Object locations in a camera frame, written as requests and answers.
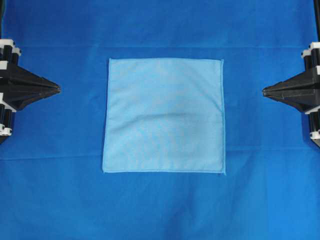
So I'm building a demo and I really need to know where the light blue microfiber towel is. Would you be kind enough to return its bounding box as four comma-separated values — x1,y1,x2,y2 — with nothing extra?
102,57,226,174

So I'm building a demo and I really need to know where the black frame post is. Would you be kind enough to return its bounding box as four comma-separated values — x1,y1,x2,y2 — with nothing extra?
0,0,6,38
313,0,320,41

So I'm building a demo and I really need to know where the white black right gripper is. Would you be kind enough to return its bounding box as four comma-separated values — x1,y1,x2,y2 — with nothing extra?
262,41,320,148

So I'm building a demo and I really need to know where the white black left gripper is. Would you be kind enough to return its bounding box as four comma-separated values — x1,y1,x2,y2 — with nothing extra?
0,38,61,144

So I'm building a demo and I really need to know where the black frame post right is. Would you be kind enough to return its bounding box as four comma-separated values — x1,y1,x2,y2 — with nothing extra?
313,0,320,41

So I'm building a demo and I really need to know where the black frame post left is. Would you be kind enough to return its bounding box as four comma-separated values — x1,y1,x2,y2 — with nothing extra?
0,0,6,38

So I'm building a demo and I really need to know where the dark blue table cloth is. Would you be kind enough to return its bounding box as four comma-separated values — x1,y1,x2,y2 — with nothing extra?
0,0,320,240

